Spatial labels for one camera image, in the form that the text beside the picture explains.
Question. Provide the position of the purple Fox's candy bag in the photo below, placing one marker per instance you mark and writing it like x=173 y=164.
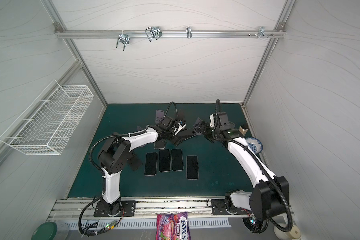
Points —
x=173 y=227

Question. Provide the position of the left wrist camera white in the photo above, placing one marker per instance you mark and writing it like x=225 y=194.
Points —
x=181 y=125

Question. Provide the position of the green round lid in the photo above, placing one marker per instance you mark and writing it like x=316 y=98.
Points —
x=46 y=231

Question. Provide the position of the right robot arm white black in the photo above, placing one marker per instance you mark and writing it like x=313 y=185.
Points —
x=269 y=200

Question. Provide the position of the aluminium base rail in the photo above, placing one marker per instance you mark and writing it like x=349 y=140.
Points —
x=144 y=208

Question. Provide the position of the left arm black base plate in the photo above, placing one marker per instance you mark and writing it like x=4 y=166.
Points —
x=127 y=208

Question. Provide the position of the black folding phone stand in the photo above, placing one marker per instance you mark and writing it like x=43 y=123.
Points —
x=134 y=162

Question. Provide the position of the black fan at right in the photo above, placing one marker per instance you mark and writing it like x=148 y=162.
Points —
x=254 y=225

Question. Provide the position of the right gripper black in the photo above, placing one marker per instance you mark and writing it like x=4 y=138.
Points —
x=200 y=127

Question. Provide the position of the metal ring hook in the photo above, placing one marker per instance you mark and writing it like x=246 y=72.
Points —
x=189 y=32

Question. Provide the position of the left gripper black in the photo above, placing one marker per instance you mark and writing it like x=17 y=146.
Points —
x=176 y=140

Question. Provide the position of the aluminium top crossbar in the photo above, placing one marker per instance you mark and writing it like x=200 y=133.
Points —
x=167 y=34

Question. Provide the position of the white wire basket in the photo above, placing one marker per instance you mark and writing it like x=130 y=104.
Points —
x=45 y=127

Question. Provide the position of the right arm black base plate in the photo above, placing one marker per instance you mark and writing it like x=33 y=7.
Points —
x=217 y=207

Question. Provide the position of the white cup at corner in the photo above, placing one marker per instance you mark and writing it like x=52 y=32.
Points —
x=293 y=234

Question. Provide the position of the blue white ceramic bowl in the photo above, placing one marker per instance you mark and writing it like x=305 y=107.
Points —
x=255 y=145

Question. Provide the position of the white vented strip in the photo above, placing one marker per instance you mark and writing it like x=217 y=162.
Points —
x=136 y=224

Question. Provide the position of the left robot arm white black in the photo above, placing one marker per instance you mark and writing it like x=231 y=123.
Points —
x=110 y=155

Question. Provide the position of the small beige bottle black cap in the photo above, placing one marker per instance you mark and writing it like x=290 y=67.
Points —
x=244 y=128

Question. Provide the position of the metal hook clamp middle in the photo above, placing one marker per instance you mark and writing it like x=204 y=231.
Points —
x=153 y=33

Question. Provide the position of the phone silver edge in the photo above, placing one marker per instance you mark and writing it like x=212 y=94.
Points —
x=160 y=145

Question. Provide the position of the right round grey stand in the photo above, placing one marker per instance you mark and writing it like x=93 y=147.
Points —
x=197 y=123

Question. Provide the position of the metal hook clamp left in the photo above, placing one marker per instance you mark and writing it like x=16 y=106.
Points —
x=123 y=40

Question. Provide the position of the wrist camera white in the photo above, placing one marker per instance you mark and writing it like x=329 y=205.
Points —
x=181 y=125
x=212 y=120

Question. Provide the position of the metal hook clamp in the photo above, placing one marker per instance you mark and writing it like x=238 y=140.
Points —
x=153 y=33
x=261 y=33
x=123 y=40

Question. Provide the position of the metal hook clamp right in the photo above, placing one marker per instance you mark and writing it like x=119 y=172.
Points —
x=261 y=33

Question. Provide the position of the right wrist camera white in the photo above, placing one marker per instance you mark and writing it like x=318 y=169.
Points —
x=212 y=120

